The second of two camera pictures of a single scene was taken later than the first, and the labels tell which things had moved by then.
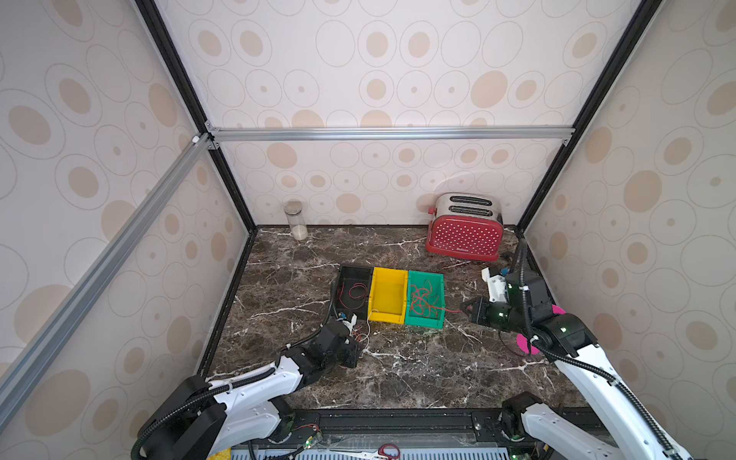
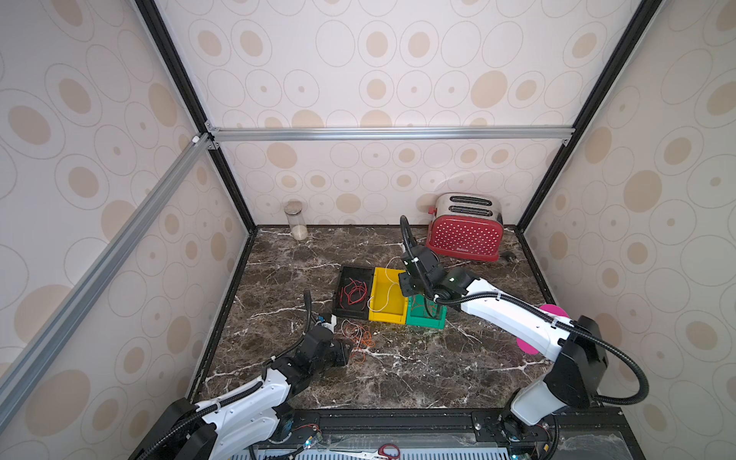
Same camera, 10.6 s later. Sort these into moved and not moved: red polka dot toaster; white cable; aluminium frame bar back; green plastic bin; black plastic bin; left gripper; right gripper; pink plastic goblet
Moved: right gripper; white cable
Not moved: green plastic bin; left gripper; aluminium frame bar back; pink plastic goblet; red polka dot toaster; black plastic bin
